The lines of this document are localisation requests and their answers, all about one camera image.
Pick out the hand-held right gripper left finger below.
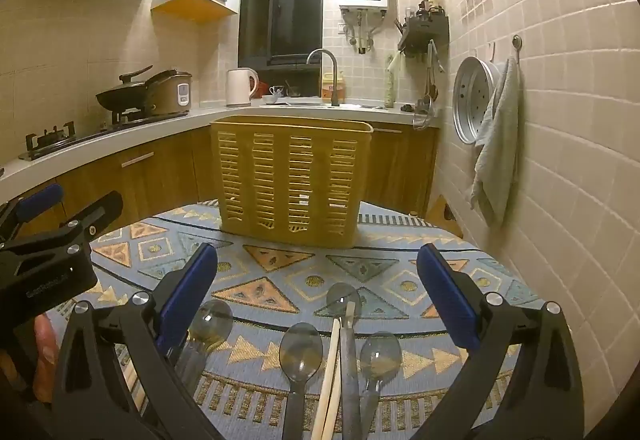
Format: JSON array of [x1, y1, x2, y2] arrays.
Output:
[[52, 242, 223, 440]]

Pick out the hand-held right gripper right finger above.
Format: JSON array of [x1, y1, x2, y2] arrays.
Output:
[[416, 242, 586, 440]]

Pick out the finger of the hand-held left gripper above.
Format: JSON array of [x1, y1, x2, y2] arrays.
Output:
[[0, 183, 65, 243], [0, 191, 124, 266]]

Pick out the clear grey plastic spoon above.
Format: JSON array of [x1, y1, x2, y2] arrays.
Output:
[[357, 331, 403, 436], [175, 299, 234, 396], [326, 283, 363, 440], [278, 322, 322, 440]]

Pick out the yellow slotted plastic basket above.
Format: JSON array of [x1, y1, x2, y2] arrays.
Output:
[[209, 115, 375, 250]]

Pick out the hanging cooking utensils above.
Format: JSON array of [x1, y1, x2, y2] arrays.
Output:
[[424, 40, 445, 102]]

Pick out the person's left hand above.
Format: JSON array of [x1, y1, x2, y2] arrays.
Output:
[[0, 312, 58, 403]]

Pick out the black gas stove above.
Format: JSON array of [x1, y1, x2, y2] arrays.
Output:
[[19, 112, 176, 161]]

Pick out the wooden base cabinets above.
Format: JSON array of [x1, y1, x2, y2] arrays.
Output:
[[0, 122, 441, 241]]

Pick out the white kitchen countertop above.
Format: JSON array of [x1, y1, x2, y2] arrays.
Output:
[[0, 97, 441, 206]]

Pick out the blue patterned tablecloth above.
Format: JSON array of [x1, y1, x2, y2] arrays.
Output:
[[50, 200, 546, 440]]

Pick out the black wok with lid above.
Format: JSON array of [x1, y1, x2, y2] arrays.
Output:
[[95, 65, 156, 113]]

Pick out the brown rice cooker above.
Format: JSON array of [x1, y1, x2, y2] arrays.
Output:
[[145, 69, 193, 117]]

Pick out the grey hanging towel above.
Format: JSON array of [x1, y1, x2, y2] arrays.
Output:
[[467, 57, 522, 227]]

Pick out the clear glass lid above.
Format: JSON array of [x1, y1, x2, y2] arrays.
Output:
[[412, 97, 437, 128]]

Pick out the white electric kettle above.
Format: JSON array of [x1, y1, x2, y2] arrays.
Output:
[[225, 68, 260, 108]]

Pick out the round metal steamer tray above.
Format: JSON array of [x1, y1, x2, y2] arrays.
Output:
[[452, 56, 501, 145]]

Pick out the curved steel faucet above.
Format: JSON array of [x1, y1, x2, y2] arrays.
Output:
[[306, 48, 342, 107]]

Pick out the yellow bottle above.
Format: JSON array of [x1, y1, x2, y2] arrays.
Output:
[[322, 72, 347, 102]]

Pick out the metal water pipes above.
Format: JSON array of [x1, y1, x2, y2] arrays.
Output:
[[342, 10, 386, 55]]

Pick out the dark kitchen window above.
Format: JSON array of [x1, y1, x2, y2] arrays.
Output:
[[238, 0, 325, 68]]

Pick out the black wall shelf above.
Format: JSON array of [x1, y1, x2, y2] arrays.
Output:
[[397, 15, 450, 56]]

